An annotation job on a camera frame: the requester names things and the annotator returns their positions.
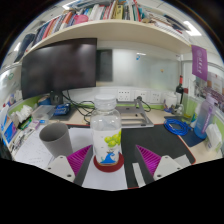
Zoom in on clear plastic container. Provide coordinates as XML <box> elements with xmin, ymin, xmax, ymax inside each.
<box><xmin>32</xmin><ymin>104</ymin><xmax>56</xmax><ymax>122</ymax></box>

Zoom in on black computer monitor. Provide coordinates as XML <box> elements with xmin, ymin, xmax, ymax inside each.
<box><xmin>20</xmin><ymin>37</ymin><xmax>98</xmax><ymax>100</ymax></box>

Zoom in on purple hanging banner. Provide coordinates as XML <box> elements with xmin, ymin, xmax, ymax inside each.
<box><xmin>191</xmin><ymin>44</ymin><xmax>209</xmax><ymax>82</ymax></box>

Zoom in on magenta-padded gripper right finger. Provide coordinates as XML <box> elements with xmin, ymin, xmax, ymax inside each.
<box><xmin>134</xmin><ymin>144</ymin><xmax>183</xmax><ymax>185</ymax></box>

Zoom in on white jug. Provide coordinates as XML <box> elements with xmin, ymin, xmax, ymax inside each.
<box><xmin>204</xmin><ymin>123</ymin><xmax>224</xmax><ymax>153</ymax></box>

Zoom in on blue printed box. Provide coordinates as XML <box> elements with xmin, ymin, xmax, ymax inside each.
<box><xmin>0</xmin><ymin>113</ymin><xmax>18</xmax><ymax>146</ymax></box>

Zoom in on white tissue pack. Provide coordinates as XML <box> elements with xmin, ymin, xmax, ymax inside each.
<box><xmin>11</xmin><ymin>104</ymin><xmax>34</xmax><ymax>126</ymax></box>

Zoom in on small blue electronic box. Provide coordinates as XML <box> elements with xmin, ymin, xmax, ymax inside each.
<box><xmin>53</xmin><ymin>103</ymin><xmax>72</xmax><ymax>117</ymax></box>

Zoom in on clear plastic drink bottle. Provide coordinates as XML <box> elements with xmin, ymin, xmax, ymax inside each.
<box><xmin>90</xmin><ymin>94</ymin><xmax>123</xmax><ymax>167</ymax></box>

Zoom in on flat round red coaster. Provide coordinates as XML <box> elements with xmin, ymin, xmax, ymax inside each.
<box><xmin>92</xmin><ymin>152</ymin><xmax>125</xmax><ymax>173</ymax></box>

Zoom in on blank white paper sheet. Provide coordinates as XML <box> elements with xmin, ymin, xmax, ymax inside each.
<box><xmin>68</xmin><ymin>127</ymin><xmax>129</xmax><ymax>192</ymax></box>

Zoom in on wall shelf with books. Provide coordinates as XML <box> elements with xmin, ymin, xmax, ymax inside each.
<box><xmin>13</xmin><ymin>0</ymin><xmax>194</xmax><ymax>64</ymax></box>

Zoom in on group photo wall poster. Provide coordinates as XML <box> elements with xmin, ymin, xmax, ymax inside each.
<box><xmin>194</xmin><ymin>71</ymin><xmax>224</xmax><ymax>111</ymax></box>

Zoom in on coiled blue cable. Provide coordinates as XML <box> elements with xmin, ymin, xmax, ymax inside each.
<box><xmin>163</xmin><ymin>118</ymin><xmax>193</xmax><ymax>137</ymax></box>

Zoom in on small white paper sheet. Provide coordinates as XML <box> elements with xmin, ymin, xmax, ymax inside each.
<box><xmin>173</xmin><ymin>153</ymin><xmax>193</xmax><ymax>168</ymax></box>

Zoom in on dark wine bottle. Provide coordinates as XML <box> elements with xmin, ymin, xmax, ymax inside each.
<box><xmin>175</xmin><ymin>75</ymin><xmax>185</xmax><ymax>96</ymax></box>

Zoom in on grey metal laptop stand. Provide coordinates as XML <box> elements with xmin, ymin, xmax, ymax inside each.
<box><xmin>114</xmin><ymin>98</ymin><xmax>155</xmax><ymax>129</ymax></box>

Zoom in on white paper with handwriting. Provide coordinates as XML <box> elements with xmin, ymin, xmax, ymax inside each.
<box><xmin>14</xmin><ymin>128</ymin><xmax>54</xmax><ymax>169</ymax></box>

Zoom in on grey mug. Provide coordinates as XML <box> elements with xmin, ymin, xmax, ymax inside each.
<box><xmin>38</xmin><ymin>122</ymin><xmax>74</xmax><ymax>158</ymax></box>

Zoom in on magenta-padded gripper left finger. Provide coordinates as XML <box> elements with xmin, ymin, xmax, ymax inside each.
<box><xmin>44</xmin><ymin>144</ymin><xmax>95</xmax><ymax>187</ymax></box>

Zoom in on black cables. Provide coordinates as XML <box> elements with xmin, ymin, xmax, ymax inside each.
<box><xmin>61</xmin><ymin>90</ymin><xmax>116</xmax><ymax>125</ymax></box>

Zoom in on white wall sockets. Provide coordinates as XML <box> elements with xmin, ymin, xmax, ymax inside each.
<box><xmin>116</xmin><ymin>88</ymin><xmax>163</xmax><ymax>104</ymax></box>

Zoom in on purple water bottle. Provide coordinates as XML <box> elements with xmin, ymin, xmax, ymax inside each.
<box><xmin>193</xmin><ymin>95</ymin><xmax>216</xmax><ymax>140</ymax></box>

